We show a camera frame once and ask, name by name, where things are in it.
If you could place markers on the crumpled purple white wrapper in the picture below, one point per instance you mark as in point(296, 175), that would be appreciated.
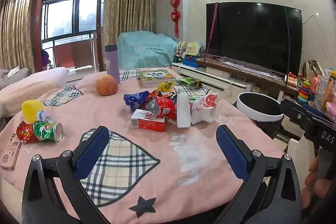
point(44, 116)

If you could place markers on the colourful toy cash register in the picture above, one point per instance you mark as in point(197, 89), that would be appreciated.
point(190, 54)

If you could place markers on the pink plastic toy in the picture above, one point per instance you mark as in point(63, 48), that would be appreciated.
point(326, 92)

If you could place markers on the white red print plastic bag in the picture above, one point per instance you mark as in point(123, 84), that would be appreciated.
point(206, 108)

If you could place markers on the wooden frame balcony window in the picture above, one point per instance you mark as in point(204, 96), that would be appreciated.
point(63, 16)

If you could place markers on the pink covered sofa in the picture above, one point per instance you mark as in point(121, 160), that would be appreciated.
point(31, 87)

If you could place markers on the picture book stack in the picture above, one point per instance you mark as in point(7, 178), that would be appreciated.
point(155, 76)

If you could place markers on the beige backpack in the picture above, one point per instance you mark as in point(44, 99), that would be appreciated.
point(313, 70)

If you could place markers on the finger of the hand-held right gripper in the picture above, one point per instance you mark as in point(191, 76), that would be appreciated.
point(298, 116)

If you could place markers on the white television cabinet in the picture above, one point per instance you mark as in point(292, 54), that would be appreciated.
point(210, 80)

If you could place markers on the red toy telephone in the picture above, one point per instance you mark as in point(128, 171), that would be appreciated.
point(292, 79)

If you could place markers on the pink ribbon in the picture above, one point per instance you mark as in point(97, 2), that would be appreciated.
point(214, 24)

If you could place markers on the blue silver wrapper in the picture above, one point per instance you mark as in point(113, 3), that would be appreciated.
point(135, 99)

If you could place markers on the red snack wrapper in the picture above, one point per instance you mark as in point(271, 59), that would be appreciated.
point(165, 106)

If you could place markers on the white rectangular box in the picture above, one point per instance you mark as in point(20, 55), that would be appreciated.
point(183, 111)

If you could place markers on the orange fruit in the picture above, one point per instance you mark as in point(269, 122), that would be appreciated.
point(106, 85)

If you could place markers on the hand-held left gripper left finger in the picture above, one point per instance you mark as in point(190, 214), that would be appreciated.
point(92, 153)

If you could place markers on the red milk carton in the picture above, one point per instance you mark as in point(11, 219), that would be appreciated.
point(147, 121)

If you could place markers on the beige patterned curtain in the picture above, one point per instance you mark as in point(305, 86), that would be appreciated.
point(15, 29)
point(128, 8)

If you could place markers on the black curved television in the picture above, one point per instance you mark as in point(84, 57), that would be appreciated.
point(249, 35)

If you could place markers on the green snack can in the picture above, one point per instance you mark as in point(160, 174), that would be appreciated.
point(46, 130)

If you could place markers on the purple thermos bottle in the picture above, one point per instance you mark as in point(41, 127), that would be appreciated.
point(112, 66)

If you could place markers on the white bin black liner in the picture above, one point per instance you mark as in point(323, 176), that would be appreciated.
point(246, 111)

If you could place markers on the yellow snack wrapper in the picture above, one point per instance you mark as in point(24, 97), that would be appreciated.
point(166, 86)

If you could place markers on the teal cloth covered furniture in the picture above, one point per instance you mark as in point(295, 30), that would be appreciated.
point(147, 48)

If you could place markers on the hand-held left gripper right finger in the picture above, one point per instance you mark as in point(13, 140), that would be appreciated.
point(232, 153)

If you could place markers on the red snack packet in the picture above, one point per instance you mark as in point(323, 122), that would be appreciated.
point(25, 132)

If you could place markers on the green snack packet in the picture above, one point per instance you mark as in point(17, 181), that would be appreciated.
point(189, 81)

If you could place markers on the purple cloth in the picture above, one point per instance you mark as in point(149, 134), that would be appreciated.
point(46, 58)

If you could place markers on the person's right hand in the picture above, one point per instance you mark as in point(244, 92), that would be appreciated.
point(311, 179)

